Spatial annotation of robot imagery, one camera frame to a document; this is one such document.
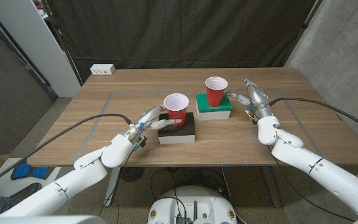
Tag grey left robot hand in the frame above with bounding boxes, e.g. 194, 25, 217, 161
122, 105, 183, 142

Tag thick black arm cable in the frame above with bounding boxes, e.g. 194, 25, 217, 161
0, 113, 132, 189
268, 97, 358, 136

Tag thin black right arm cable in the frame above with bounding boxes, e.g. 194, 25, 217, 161
267, 146, 356, 222

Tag dark grey backdrop curtain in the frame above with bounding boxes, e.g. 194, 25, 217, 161
47, 0, 317, 84

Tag blue and black pad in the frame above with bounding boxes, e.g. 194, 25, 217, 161
10, 159, 55, 180

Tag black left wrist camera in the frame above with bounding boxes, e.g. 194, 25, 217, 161
132, 135, 147, 152

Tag black-topped white block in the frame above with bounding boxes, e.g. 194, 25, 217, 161
157, 112, 196, 145

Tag black backdrop stand pole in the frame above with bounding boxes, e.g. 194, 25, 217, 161
40, 0, 84, 87
283, 0, 323, 68

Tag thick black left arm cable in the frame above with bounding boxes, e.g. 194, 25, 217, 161
0, 113, 132, 189

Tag grey floor cable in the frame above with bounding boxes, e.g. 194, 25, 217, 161
221, 166, 249, 224

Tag grey table leg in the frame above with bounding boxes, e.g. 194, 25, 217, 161
103, 167, 122, 208
260, 166, 283, 208

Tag red plastic cup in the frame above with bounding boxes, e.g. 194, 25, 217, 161
163, 93, 190, 127
204, 76, 229, 108

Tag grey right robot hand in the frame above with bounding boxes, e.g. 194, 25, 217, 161
226, 77, 275, 121

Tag white cabinet panel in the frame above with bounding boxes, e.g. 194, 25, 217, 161
0, 0, 82, 98

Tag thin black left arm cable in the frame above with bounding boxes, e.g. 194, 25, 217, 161
98, 150, 136, 216

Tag white floor platform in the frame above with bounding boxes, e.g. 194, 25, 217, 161
0, 157, 78, 216

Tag black floor cable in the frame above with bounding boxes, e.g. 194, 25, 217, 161
149, 167, 188, 218

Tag green-topped white block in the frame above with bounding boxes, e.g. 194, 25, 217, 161
195, 92, 232, 121

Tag white power strip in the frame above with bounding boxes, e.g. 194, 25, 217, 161
89, 63, 116, 76

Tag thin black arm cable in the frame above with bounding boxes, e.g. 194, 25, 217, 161
267, 146, 356, 222
98, 150, 136, 216

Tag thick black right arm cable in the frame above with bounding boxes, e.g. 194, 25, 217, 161
268, 97, 358, 136

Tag right wrist camera connectors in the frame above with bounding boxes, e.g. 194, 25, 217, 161
245, 106, 259, 125

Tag black round floor fan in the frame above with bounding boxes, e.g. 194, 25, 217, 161
120, 167, 145, 183

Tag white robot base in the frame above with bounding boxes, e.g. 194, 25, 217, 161
147, 185, 238, 224

